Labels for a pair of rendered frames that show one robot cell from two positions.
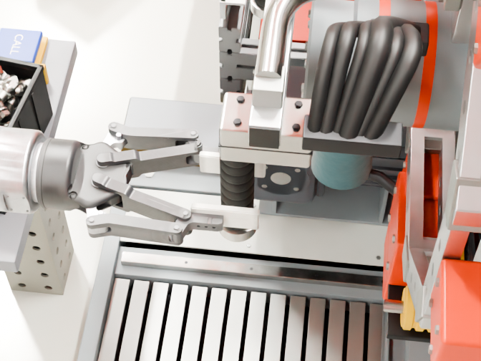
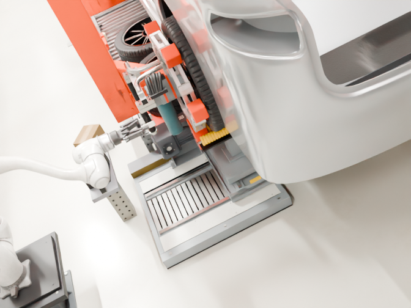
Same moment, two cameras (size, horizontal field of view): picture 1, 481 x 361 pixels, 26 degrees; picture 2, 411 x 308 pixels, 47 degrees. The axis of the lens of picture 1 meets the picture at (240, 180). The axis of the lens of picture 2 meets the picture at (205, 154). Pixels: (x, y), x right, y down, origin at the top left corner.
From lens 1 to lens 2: 1.48 m
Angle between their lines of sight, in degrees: 16
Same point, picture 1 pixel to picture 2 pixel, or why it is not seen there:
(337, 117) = (154, 90)
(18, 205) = (111, 146)
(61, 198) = (117, 139)
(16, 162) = (106, 137)
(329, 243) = (192, 164)
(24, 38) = not seen: hidden behind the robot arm
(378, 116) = (159, 86)
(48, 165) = (112, 134)
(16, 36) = not seen: hidden behind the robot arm
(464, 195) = (180, 88)
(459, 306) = (192, 107)
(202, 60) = (140, 152)
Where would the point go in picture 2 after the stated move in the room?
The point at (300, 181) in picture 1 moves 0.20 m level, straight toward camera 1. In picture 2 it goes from (174, 146) to (183, 164)
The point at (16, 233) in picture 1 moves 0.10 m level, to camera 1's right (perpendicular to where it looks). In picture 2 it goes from (115, 182) to (130, 173)
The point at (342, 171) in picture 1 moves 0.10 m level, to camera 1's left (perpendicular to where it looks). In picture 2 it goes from (175, 128) to (161, 137)
